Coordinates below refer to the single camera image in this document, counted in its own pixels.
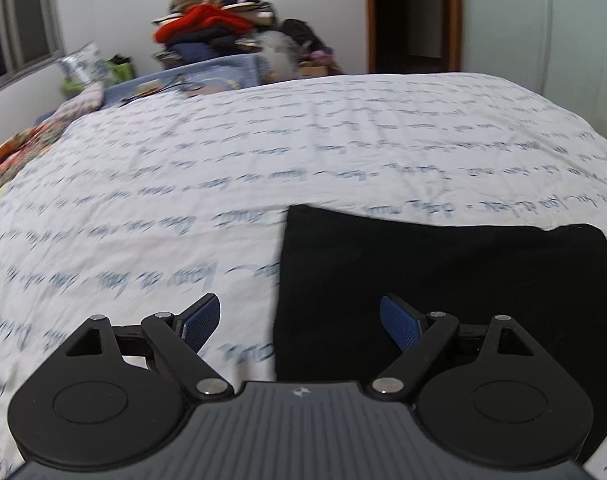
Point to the pile of clothes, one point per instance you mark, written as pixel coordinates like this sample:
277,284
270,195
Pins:
201,30

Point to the black pants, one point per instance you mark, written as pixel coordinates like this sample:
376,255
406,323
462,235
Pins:
336,268

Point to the wooden door frame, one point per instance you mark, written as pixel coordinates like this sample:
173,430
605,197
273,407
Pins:
414,36

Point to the white script print bedspread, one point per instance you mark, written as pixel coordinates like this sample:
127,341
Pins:
147,207

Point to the floral pillow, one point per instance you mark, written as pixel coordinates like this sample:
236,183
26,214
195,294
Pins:
86,66

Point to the window with metal frame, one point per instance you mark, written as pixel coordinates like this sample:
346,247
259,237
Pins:
30,38

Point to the frosted glass wardrobe door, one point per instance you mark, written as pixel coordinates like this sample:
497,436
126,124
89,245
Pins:
557,48

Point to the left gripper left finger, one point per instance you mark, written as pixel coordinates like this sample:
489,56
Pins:
196,324

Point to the blue quilted blanket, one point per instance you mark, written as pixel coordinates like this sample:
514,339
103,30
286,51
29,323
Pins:
229,73

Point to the orange floral blanket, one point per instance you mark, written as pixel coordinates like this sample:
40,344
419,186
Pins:
16,152

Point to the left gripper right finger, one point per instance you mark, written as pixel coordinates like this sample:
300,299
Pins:
404,324

